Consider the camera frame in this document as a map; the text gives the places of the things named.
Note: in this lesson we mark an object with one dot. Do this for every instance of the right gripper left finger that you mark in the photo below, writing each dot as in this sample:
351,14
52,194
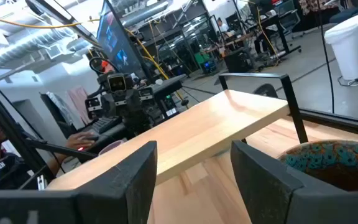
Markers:
120,193

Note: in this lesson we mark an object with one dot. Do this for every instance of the black keyboard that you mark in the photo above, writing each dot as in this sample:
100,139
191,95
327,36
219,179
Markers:
104,124

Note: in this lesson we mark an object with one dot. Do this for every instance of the wooden shelf black frame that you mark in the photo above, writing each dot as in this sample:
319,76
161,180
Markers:
197,130

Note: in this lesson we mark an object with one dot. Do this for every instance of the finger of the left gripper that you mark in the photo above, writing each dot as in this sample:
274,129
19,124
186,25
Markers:
116,105
133,104

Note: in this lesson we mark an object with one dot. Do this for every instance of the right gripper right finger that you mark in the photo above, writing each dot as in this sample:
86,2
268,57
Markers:
259,186

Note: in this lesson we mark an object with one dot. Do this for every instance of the green box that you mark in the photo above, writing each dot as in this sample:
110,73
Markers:
202,58

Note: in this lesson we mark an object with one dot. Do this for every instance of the large dark display screen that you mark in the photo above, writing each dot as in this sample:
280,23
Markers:
117,43

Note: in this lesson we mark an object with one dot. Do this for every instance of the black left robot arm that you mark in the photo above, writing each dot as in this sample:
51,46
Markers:
135,123

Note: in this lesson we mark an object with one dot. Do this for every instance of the white trash bin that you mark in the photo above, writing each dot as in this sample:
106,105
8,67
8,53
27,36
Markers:
350,46

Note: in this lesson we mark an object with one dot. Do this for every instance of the pink hanging cloth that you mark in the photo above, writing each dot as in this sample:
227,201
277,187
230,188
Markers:
78,102

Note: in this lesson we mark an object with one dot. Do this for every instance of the silver air duct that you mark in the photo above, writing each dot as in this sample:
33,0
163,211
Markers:
26,49

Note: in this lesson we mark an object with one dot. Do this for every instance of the black cabinet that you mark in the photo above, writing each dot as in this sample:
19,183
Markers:
238,60

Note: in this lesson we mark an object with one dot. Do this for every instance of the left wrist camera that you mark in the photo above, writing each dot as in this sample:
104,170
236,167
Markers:
117,83

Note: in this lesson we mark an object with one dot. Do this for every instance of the pale purple ribbed mug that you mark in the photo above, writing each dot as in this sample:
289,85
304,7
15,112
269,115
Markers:
112,146

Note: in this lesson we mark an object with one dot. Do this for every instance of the teal and brown patterned mug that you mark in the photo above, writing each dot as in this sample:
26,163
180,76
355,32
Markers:
337,161

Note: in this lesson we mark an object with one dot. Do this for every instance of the black metal table frame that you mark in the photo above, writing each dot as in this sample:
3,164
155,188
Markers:
337,123

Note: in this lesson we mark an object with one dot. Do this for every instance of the black office desk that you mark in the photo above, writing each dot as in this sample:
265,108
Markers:
272,21

